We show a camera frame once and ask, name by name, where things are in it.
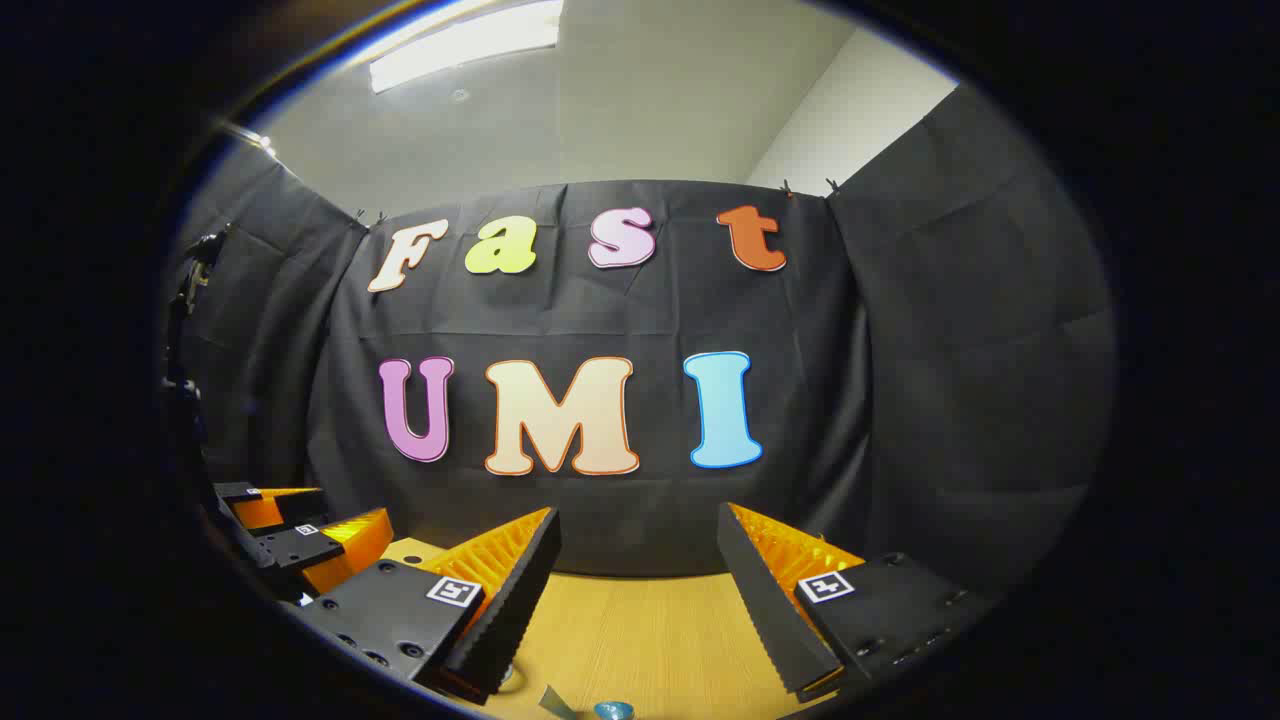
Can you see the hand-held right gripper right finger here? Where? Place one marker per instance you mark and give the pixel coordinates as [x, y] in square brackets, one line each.
[765, 610]

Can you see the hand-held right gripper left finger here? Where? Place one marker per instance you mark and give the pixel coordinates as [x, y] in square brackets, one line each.
[510, 610]

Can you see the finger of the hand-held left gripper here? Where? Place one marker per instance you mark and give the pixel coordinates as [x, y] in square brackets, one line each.
[235, 492]
[290, 548]

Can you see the blue skin care jar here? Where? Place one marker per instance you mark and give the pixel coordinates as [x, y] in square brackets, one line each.
[613, 711]

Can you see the teal strip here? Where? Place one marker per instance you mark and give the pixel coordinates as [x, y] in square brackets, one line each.
[556, 703]

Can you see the dark stand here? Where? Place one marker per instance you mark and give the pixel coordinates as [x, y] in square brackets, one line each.
[190, 300]

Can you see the black backdrop cloth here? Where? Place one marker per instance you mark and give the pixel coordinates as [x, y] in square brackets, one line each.
[850, 400]

